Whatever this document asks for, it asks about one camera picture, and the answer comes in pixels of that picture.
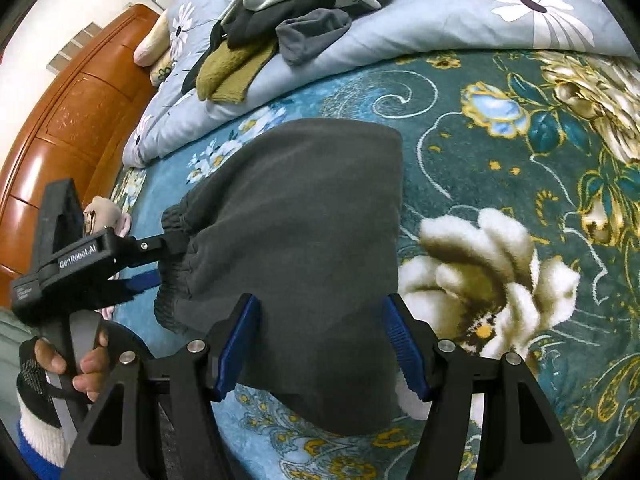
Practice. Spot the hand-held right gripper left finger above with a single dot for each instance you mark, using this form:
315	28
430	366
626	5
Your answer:
237	350

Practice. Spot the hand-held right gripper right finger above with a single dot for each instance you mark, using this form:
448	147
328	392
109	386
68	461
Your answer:
405	345

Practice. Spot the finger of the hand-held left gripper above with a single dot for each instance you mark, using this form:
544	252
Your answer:
79	217
142	281

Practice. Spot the dark grey fleece pants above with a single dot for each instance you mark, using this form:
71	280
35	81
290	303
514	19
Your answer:
300	235

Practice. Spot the person's left forearm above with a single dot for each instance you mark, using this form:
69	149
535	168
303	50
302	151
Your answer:
40	445

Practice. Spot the person's left hand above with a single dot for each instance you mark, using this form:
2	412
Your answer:
95	365

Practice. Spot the pink folded garment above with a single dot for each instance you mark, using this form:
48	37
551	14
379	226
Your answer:
126	222

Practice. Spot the wooden headboard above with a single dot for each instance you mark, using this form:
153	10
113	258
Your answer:
75	125

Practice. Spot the pale floral pillow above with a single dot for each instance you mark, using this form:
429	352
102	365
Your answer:
162	72
150	45

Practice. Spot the mustard yellow knit sweater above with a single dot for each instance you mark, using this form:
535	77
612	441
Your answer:
225	72

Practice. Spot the grey garment pile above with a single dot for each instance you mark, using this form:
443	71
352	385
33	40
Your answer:
260	20

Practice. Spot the light blue floral quilt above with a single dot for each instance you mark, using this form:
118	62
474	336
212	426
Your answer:
425	20

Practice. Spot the beige wall panel row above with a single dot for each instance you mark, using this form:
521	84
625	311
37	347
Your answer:
75	45

